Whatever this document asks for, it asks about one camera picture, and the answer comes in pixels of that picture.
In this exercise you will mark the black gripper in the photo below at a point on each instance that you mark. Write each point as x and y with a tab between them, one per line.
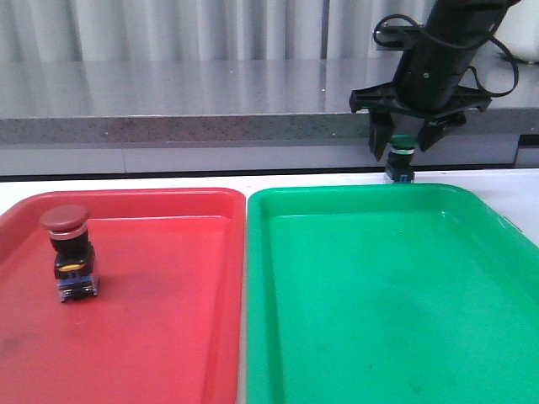
425	84

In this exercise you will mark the green mushroom push button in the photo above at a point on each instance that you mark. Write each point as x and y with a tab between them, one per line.
399	159

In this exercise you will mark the red mushroom push button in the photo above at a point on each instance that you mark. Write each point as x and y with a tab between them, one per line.
75	256

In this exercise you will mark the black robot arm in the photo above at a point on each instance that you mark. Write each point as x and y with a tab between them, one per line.
459	25

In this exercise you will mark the grey stone counter ledge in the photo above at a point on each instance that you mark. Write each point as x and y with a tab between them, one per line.
136	102

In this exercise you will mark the white container on counter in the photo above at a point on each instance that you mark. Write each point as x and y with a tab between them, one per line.
519	30

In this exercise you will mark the green plastic tray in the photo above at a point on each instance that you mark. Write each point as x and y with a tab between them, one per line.
388	294

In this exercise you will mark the red plastic tray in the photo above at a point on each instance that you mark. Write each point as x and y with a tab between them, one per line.
164	327

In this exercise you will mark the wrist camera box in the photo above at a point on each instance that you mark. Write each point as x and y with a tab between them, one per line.
395	37

